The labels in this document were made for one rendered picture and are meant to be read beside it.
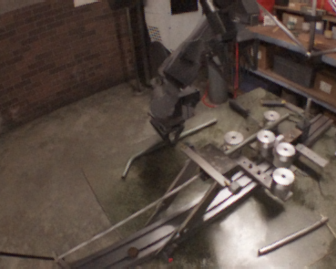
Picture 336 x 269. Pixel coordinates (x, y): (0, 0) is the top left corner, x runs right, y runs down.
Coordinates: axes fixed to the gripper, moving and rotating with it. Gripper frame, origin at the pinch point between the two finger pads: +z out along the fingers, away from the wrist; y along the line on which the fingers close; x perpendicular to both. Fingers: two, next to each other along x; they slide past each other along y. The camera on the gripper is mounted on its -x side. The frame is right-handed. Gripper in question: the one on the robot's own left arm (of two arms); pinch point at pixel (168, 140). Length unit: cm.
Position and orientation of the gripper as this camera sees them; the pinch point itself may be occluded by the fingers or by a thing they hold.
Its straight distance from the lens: 77.8
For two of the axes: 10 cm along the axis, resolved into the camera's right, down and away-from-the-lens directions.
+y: -5.1, -4.7, 7.2
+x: -8.6, 3.7, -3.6
